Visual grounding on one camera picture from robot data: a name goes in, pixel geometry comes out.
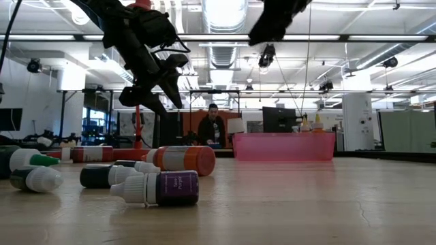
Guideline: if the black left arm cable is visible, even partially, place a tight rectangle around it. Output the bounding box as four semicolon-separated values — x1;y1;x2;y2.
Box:
0;0;23;103

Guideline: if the black metal table frame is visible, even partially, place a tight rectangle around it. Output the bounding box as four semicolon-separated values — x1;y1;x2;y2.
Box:
33;148;436;163

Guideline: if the white lampshade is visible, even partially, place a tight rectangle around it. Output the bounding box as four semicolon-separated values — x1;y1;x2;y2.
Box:
227;117;246;134

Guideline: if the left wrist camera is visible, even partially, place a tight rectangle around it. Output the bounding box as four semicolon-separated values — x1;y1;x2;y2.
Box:
159;53;190;71

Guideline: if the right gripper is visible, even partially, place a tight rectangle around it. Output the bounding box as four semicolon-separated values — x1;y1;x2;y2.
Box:
248;0;313;47

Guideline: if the large red-orange coloring bottle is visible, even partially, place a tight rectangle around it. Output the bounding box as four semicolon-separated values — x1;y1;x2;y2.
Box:
141;145;217;177

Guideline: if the small purple coloring bottle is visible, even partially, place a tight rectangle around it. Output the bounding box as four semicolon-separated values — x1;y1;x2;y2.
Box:
109;169;200;208

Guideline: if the large dark red coloring bottle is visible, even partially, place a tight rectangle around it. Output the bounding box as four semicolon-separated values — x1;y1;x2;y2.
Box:
46;146;114;163

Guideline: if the large orange coloring bottle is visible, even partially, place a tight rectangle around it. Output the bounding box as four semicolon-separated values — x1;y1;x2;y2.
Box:
311;113;325;133

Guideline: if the pink plastic bin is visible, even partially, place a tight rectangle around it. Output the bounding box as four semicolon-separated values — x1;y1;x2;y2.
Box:
232;131;337;162

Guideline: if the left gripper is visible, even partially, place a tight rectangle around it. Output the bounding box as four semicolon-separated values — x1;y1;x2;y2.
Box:
115;12;184;118

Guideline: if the black computer monitor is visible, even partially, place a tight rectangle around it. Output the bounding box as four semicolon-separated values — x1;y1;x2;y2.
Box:
0;108;23;132
262;106;298;133

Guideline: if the orange partition panel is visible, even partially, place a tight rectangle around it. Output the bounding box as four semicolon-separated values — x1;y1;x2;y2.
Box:
182;109;242;148

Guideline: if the large green coloring bottle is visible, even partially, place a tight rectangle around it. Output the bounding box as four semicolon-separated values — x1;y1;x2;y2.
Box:
0;145;61;180

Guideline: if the person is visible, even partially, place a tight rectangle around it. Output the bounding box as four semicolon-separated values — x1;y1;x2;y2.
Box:
196;103;228;150

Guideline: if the red desk lamp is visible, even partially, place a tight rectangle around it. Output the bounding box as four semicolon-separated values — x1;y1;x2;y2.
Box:
112;0;153;162

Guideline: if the small black coloring bottle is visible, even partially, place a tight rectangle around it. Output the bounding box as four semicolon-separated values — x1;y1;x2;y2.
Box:
79;163;144;189

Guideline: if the black partition panel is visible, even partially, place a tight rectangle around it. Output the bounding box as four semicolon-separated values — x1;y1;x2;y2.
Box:
152;111;183;148

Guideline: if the small dark green coloring bottle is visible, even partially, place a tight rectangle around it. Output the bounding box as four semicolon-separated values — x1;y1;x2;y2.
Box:
9;165;65;193

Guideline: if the green partition panel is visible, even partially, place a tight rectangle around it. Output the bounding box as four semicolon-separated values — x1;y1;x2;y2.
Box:
378;110;436;152

